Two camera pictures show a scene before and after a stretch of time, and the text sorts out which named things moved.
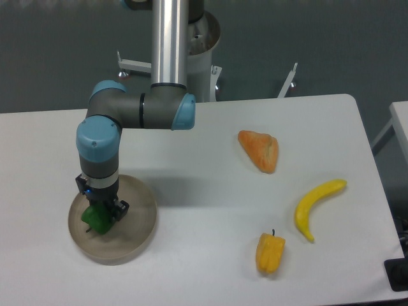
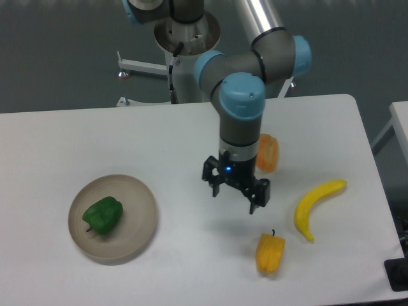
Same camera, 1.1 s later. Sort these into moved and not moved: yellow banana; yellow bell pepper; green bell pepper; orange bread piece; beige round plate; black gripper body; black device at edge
Moved: black gripper body
Not moved: orange bread piece; beige round plate; black device at edge; green bell pepper; yellow bell pepper; yellow banana
